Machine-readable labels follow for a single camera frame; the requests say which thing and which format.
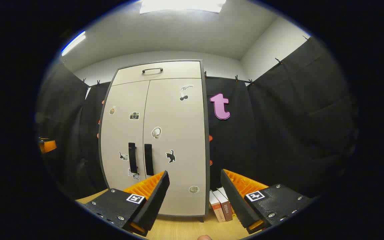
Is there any black door handle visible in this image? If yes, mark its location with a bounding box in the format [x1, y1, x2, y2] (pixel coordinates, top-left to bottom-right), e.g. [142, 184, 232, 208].
[144, 144, 154, 176]
[128, 143, 138, 174]

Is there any rectangular ceiling light panel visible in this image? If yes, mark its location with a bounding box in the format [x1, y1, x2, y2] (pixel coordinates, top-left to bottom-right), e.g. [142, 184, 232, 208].
[140, 0, 226, 14]

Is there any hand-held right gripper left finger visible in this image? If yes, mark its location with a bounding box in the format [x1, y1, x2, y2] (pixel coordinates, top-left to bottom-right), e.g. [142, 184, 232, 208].
[82, 171, 171, 237]

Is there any long ceiling light strip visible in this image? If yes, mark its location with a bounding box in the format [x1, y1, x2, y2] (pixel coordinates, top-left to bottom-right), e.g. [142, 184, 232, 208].
[61, 31, 87, 56]

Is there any brown book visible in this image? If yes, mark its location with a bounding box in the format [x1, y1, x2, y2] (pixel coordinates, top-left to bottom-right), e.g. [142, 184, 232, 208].
[213, 189, 233, 221]

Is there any grey cabinet drawer front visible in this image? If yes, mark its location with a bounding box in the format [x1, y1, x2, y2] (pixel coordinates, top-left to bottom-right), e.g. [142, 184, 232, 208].
[111, 61, 202, 86]

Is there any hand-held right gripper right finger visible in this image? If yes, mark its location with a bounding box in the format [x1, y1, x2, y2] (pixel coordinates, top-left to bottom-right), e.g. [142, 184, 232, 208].
[220, 169, 314, 234]

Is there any grey double-door shoe cabinet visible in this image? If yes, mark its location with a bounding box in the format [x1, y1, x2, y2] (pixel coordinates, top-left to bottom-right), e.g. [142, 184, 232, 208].
[98, 59, 211, 222]

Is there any black backdrop cloth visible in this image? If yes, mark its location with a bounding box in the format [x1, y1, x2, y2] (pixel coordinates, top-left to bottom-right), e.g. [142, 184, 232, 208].
[35, 37, 359, 200]

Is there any white and red book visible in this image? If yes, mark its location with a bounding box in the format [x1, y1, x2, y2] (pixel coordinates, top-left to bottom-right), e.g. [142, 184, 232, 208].
[209, 190, 226, 223]

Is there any grey cabinet door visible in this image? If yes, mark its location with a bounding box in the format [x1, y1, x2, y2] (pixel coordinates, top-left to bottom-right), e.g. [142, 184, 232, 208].
[100, 80, 150, 191]
[143, 78, 207, 216]

